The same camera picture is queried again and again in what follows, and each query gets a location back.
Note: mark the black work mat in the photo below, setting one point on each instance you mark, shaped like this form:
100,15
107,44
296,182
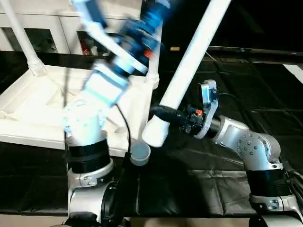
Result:
189,177

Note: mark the white plastic table leg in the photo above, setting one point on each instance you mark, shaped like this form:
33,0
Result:
21,40
189,59
152,73

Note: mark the white plastic table top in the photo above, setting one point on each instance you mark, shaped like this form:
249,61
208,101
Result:
35,106

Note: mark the black metal rail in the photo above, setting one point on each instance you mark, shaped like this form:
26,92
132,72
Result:
255,50

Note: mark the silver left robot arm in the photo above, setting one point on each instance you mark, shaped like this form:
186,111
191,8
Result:
87,127

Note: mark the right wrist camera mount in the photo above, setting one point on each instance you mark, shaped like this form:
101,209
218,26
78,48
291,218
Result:
208,94

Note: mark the white glass-door cabinet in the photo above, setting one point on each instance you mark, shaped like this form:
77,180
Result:
47,21

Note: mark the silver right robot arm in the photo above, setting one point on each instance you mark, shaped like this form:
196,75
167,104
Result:
255,144

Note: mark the white flat strip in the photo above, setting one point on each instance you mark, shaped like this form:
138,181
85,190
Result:
294,73

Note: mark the small tan label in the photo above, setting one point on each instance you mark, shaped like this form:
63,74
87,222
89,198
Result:
175,48

